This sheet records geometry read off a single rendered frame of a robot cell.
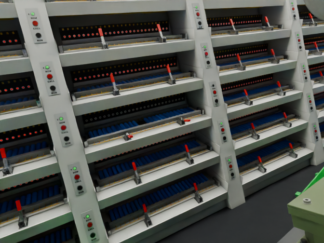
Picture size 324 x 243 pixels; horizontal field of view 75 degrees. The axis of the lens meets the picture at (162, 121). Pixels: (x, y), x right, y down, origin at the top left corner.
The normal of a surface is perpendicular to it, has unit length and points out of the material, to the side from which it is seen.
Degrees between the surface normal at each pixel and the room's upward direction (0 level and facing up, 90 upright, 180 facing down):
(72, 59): 112
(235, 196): 90
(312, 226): 90
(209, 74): 90
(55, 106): 90
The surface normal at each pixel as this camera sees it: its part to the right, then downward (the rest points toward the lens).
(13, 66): 0.44, 0.35
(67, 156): 0.38, -0.02
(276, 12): -0.89, 0.24
